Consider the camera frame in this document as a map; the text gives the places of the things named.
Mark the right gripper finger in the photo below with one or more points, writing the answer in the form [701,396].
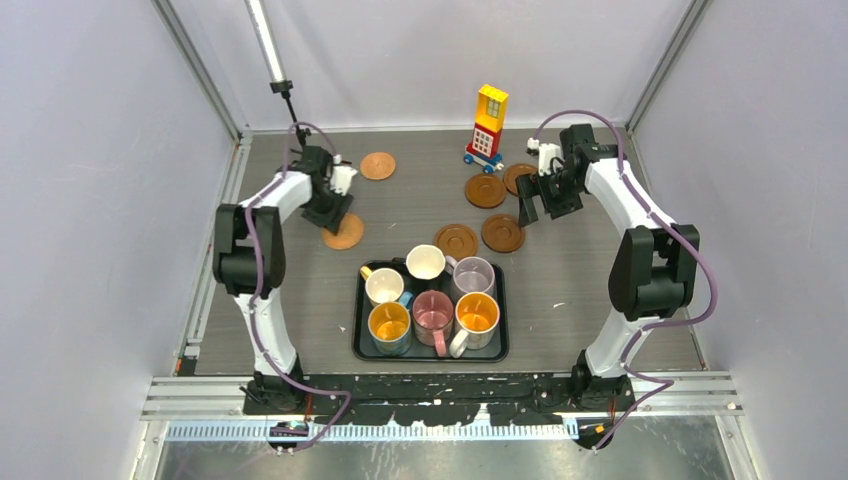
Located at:
[562,205]
[527,190]

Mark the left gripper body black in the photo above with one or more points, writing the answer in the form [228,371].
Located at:
[329,203]

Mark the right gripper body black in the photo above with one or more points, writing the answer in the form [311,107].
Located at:
[556,183]

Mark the dark wooden coaster two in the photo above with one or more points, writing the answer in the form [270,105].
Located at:
[513,172]

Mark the light woven coaster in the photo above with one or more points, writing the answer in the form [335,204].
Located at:
[378,166]
[350,232]

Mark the dark wooden coaster one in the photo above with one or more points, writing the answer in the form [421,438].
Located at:
[485,191]

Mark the dark wooden coaster three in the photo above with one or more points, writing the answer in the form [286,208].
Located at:
[502,233]

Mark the cream cup yellow handle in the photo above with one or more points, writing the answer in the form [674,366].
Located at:
[382,285]

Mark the dark wooden coaster four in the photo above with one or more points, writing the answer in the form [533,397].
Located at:
[457,240]

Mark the white cup black outside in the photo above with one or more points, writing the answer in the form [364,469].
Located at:
[423,268]

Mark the lilac textured mug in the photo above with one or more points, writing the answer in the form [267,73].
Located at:
[470,275]

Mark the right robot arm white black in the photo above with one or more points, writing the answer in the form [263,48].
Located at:
[652,275]

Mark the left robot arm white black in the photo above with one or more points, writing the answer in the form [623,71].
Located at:
[249,259]

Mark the toy block tower on wheels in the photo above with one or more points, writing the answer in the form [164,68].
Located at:
[483,148]

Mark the blue mug yellow inside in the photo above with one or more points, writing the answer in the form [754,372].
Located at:
[390,326]

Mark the black serving tray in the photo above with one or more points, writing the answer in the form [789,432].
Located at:
[365,349]

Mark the white mug orange inside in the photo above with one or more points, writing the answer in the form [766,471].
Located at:
[477,316]

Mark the pink patterned mug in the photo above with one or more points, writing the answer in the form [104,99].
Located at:
[432,314]

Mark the silver microphone on tripod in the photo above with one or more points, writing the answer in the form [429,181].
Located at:
[280,83]

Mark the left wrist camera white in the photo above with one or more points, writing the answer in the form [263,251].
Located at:
[342,175]

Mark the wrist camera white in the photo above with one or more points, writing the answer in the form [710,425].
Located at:
[342,175]
[546,155]

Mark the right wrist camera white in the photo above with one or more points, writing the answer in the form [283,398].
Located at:
[546,155]

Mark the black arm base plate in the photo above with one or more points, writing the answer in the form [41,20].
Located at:
[508,399]

